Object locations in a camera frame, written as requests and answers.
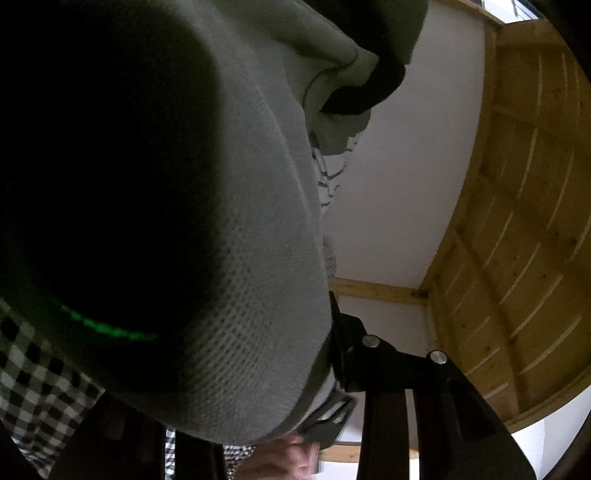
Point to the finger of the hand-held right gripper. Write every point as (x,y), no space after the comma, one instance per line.
(325,422)

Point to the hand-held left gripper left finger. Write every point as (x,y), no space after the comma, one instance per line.
(115,443)

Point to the grey knit garment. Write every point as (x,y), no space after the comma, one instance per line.
(258,258)

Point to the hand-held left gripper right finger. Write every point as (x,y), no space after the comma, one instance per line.
(351,364)

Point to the white dark striped cloth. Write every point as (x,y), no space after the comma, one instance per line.
(328,177)

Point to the person's right hand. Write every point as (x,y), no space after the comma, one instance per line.
(277,464)

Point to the black white checkered cloth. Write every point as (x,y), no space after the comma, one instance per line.
(41,369)

